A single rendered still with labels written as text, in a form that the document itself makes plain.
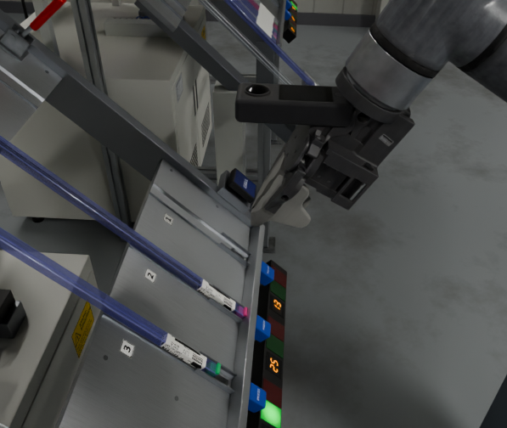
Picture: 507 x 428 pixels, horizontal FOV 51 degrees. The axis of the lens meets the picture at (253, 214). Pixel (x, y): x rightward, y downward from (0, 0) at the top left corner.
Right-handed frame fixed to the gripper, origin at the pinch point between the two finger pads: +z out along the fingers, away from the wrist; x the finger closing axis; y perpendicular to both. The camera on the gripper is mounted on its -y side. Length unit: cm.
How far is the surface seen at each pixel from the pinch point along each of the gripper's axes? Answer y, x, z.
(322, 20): 63, 324, 65
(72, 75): -27.2, 19.3, 6.5
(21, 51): -33.5, 16.0, 4.8
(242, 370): 8.0, -9.7, 15.3
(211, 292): 1.8, -0.6, 14.3
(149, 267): -7.4, -2.3, 13.0
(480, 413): 95, 32, 50
